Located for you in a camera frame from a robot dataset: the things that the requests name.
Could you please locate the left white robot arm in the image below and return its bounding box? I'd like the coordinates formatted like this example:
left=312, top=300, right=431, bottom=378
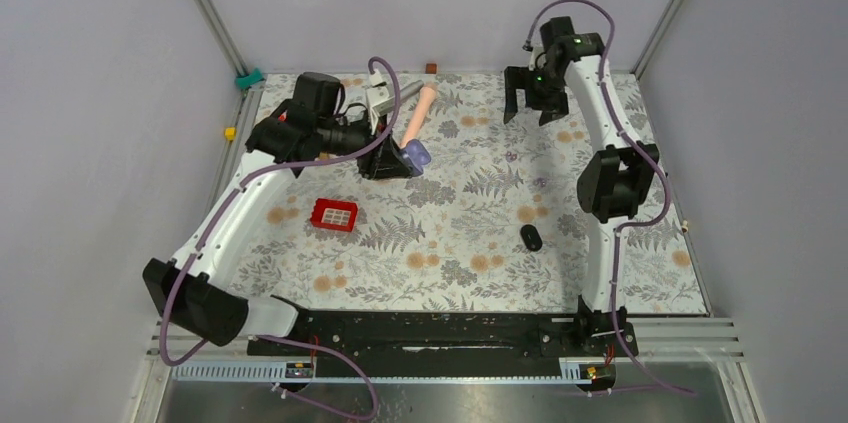
left=142, top=69, right=430, bottom=354

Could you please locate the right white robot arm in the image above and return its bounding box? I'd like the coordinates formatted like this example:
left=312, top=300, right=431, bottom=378
left=503, top=17, right=659, bottom=357

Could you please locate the black earbud charging case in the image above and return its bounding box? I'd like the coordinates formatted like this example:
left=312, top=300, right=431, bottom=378
left=519, top=224, right=543, bottom=252

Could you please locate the teal corner clip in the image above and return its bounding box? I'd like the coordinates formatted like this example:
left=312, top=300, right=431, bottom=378
left=235, top=68, right=265, bottom=91

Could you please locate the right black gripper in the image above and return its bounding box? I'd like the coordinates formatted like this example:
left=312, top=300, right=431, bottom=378
left=503, top=66, right=569, bottom=127

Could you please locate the lilac oval earbud case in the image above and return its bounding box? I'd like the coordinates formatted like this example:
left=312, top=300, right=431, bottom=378
left=400, top=139, right=432, bottom=177

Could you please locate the floral patterned mat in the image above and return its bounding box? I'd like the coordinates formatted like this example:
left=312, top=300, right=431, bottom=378
left=203, top=72, right=709, bottom=315

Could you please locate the silver grey microphone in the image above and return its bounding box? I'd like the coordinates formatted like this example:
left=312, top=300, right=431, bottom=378
left=399, top=80, right=424, bottom=103

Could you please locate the yellow small block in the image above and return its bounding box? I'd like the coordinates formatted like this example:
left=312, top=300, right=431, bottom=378
left=224, top=127, right=236, bottom=142

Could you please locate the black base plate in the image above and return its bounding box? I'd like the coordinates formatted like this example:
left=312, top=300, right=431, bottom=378
left=247, top=310, right=639, bottom=378

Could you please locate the pink toy microphone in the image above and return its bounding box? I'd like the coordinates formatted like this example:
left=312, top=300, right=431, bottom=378
left=399, top=85, right=438, bottom=149

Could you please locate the red lego brick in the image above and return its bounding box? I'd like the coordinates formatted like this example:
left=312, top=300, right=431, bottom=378
left=309, top=198, right=359, bottom=233

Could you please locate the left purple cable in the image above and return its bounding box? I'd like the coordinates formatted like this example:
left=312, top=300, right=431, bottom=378
left=158, top=56, right=403, bottom=423

